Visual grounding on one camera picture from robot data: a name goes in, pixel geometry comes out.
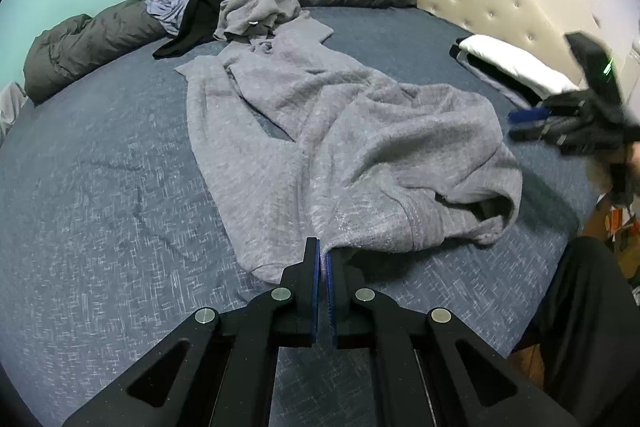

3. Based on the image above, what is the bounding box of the blue patterned bed sheet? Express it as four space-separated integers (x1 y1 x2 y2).
1 46 596 426

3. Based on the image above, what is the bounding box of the black garment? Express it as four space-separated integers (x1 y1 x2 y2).
153 0 222 60

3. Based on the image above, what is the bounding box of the person right hand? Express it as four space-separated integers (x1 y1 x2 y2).
587 142 639 207

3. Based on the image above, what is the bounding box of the grey knit sweater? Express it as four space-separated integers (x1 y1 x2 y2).
179 16 523 284

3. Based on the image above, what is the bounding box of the dark grey rolled duvet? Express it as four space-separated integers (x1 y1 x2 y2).
23 0 416 104

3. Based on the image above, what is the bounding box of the lavender blue garment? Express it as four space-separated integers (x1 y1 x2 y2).
145 0 189 37

